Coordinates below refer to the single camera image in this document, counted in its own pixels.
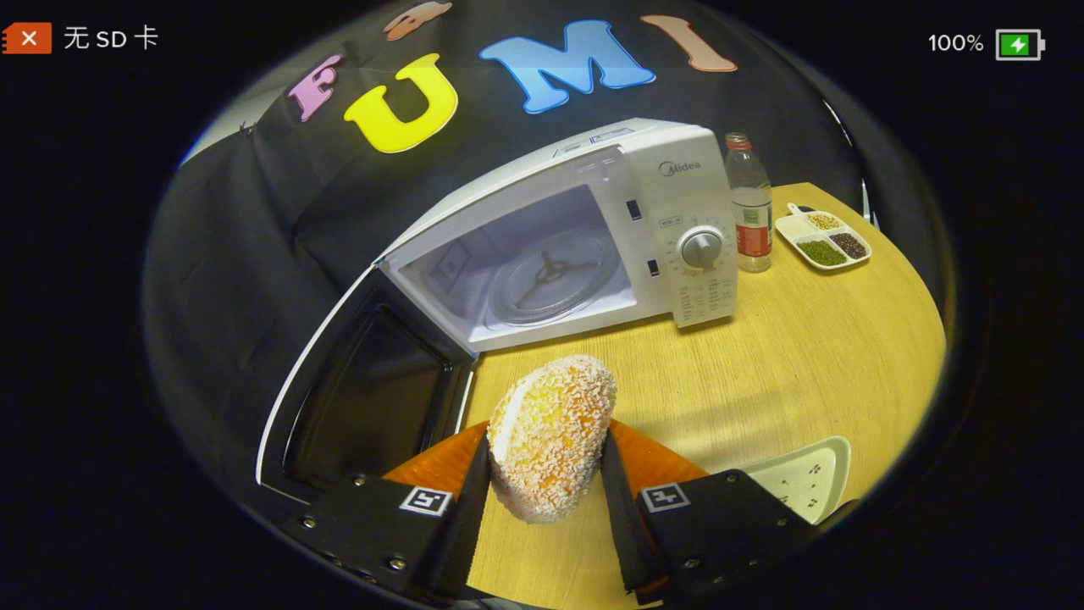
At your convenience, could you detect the white microwave oven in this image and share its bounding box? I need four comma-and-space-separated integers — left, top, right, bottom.
254, 117, 739, 509

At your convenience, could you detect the crumb-coated bread roll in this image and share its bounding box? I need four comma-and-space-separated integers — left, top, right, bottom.
486, 354, 618, 525

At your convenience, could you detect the white divided dish of beans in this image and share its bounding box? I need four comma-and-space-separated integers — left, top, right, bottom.
774, 202, 873, 273

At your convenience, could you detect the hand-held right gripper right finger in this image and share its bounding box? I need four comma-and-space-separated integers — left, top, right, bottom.
599, 419, 819, 607

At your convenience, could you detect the black backdrop cloth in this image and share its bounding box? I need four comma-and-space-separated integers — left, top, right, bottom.
144, 0, 882, 509

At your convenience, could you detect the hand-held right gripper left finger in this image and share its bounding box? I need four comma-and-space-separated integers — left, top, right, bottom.
284, 421, 494, 601

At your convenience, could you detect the white rectangular plate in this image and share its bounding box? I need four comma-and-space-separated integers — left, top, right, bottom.
744, 435, 853, 526

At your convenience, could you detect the clear bottle with red label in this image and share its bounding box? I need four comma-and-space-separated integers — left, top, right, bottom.
724, 131, 774, 274

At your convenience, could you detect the glass microwave turntable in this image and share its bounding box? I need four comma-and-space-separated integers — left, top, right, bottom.
487, 233, 625, 328

